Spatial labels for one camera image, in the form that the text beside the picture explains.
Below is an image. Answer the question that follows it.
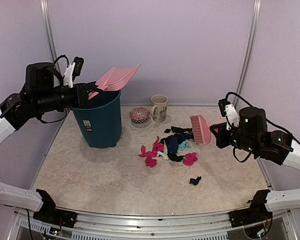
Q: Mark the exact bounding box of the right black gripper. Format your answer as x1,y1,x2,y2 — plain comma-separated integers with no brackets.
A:
211,121,260,155

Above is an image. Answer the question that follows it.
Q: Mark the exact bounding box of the pink hand brush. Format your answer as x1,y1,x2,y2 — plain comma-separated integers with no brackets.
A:
190,115,212,145

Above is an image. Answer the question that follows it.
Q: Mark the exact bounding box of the pink dustpan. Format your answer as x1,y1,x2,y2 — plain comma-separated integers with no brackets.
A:
95,64,142,92

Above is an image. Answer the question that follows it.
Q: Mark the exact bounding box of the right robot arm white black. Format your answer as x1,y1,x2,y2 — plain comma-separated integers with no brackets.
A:
210,97,300,222

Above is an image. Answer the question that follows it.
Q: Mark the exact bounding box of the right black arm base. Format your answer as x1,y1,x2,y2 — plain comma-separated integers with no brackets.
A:
228,189,273,228

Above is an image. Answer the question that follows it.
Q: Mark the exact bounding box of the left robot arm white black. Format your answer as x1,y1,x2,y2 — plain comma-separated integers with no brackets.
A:
0,57,105,223

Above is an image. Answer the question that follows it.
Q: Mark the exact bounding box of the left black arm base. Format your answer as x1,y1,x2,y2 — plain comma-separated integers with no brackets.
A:
33,189,78,229

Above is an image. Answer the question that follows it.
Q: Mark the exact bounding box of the pile of coloured scraps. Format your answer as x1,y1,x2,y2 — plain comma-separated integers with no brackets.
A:
138,126,198,168

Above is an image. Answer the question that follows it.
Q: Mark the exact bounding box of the teal plastic bucket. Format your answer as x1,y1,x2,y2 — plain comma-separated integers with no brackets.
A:
72,82,122,149

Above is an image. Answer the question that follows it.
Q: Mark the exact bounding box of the patterned small bowl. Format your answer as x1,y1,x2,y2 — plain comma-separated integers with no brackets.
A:
129,107,150,124

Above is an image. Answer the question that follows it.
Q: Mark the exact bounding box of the dark blue scrap right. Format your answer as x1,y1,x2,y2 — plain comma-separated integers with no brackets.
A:
189,176,202,186

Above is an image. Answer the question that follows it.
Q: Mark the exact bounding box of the beige ceramic mug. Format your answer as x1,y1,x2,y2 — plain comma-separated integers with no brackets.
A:
150,94,169,123

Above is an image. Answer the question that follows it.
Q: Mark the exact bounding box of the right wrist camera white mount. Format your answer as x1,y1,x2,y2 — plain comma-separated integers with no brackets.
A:
218,98,240,131

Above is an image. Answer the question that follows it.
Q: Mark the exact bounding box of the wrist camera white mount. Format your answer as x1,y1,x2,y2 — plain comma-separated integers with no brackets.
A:
218,98,240,131
63,56,84,88

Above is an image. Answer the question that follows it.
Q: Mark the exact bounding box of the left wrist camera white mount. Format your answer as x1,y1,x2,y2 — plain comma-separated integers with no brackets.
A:
63,56,84,88

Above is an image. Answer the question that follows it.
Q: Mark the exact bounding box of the left aluminium corner post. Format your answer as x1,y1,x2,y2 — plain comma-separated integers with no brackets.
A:
39,0,58,61

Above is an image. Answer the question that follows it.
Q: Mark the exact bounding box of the aluminium corner post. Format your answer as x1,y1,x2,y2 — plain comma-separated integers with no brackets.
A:
39,0,58,61
235,0,262,96

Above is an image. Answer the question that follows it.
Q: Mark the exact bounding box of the right aluminium corner post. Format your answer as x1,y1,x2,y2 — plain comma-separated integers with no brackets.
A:
235,0,262,96

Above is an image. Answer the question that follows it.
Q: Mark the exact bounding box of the aluminium front rail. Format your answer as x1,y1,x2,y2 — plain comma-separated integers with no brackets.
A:
7,206,298,240

